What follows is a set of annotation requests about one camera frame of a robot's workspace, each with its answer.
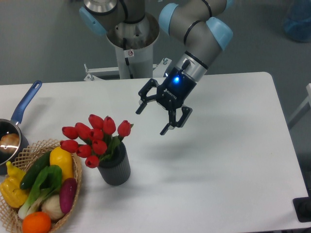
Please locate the brown bread roll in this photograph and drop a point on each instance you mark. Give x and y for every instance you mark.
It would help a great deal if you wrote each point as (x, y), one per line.
(9, 143)

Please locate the blue handled saucepan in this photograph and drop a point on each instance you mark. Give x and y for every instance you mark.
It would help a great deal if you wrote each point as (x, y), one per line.
(12, 126)

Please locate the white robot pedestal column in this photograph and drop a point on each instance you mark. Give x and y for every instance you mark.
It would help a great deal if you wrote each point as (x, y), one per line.
(135, 64)

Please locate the dark grey ribbed vase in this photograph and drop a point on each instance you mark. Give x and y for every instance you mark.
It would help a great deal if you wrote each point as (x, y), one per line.
(117, 171)

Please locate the green bok choy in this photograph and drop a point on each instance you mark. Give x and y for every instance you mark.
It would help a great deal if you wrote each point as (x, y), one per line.
(47, 182)

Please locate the green cucumber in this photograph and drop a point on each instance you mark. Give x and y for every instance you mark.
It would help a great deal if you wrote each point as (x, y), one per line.
(29, 178)

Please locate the woven wicker basket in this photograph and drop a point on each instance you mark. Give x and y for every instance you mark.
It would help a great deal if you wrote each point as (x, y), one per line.
(9, 219)

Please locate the blue plastic bag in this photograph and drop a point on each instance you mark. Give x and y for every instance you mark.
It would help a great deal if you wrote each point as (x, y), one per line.
(297, 22)

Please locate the white garlic bulb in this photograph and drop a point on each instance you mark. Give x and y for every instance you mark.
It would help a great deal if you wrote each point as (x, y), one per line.
(51, 207)

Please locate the yellow bell pepper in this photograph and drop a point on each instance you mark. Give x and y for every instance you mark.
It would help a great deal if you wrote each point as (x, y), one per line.
(10, 187)

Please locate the orange tangerine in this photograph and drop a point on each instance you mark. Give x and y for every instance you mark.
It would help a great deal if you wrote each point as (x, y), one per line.
(38, 222)

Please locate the purple sweet potato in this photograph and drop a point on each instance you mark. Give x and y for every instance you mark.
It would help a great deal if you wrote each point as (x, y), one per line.
(67, 194)

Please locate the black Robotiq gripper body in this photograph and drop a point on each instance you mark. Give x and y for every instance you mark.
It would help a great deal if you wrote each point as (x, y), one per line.
(174, 90)

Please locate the black device at table edge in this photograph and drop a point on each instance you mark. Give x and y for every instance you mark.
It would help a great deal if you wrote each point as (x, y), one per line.
(302, 208)

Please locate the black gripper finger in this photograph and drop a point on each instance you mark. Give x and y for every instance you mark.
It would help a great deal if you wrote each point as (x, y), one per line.
(144, 99)
(173, 123)

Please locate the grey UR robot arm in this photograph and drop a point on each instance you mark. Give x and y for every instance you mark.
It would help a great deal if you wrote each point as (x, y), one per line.
(133, 31)

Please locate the white furniture leg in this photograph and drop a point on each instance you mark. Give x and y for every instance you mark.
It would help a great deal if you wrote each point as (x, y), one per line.
(301, 110)

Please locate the white metal base frame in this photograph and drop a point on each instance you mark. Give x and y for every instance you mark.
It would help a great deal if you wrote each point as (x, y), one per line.
(112, 73)

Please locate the red tulip bouquet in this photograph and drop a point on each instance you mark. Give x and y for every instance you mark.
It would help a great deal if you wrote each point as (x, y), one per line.
(96, 143)

